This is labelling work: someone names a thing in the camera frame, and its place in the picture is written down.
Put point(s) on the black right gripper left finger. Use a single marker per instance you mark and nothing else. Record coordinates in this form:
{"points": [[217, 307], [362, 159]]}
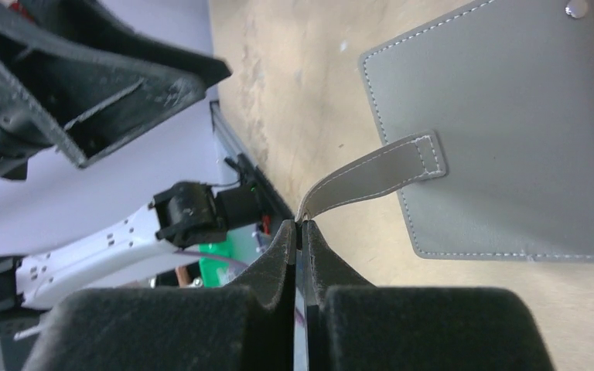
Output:
{"points": [[247, 324]]}

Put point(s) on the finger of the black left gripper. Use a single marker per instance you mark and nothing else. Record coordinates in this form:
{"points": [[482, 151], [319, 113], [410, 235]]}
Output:
{"points": [[75, 77]]}

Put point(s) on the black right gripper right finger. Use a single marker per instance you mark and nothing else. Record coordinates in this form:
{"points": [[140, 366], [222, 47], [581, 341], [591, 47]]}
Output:
{"points": [[355, 325]]}

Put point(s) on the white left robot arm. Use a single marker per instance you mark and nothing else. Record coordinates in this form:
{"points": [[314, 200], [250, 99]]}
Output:
{"points": [[184, 215]]}

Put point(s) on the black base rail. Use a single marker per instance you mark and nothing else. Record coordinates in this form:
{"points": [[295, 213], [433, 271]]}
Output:
{"points": [[240, 160]]}

